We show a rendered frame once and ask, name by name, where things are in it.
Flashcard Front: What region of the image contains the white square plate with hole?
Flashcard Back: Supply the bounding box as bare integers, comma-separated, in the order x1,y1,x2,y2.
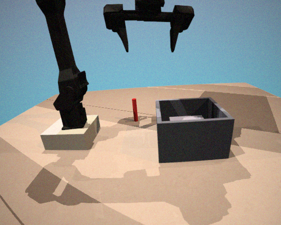
169,115,204,121

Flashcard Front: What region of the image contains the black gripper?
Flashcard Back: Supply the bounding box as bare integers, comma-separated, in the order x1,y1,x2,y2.
103,0,195,53

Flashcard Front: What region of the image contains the red peg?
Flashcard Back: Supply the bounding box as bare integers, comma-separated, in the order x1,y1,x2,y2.
132,98,138,122

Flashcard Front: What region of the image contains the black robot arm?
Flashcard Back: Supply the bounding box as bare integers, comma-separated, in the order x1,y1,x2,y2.
35,0,89,130

